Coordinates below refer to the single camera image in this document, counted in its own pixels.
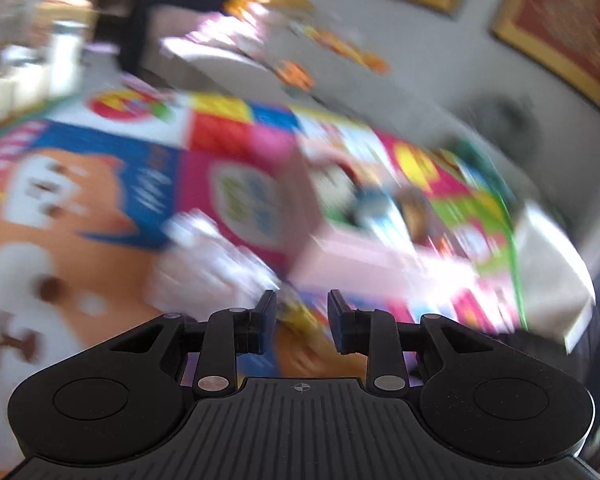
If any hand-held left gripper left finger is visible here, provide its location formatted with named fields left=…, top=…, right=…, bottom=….
left=108, top=289, right=279, bottom=399

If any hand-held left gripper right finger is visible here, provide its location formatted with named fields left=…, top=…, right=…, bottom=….
left=327, top=289, right=497, bottom=399

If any pink cardboard box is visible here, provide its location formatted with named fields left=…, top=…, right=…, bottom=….
left=287, top=147, right=483, bottom=303

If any white bag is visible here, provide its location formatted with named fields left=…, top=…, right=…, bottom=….
left=147, top=209, right=283, bottom=322

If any blue wet wipes packet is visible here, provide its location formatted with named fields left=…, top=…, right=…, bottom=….
left=354, top=187, right=408, bottom=243

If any crochet piece with white flowers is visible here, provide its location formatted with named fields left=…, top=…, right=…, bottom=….
left=316, top=159, right=363, bottom=223

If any colourful cartoon play mat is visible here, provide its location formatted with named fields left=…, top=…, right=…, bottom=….
left=0, top=86, right=528, bottom=461

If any orange round plush toy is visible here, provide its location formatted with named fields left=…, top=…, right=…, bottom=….
left=274, top=59, right=315, bottom=90

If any row of yellow duck plushes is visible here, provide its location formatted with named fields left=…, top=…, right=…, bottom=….
left=307, top=27, right=392, bottom=75

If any black tank cabinet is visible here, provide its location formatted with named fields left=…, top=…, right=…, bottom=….
left=119, top=0, right=253, bottom=77

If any white thermos bottle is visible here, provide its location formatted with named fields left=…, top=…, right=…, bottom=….
left=49, top=19, right=90, bottom=97

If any large gold framed red picture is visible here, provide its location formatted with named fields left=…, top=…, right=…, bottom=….
left=489, top=0, right=600, bottom=113

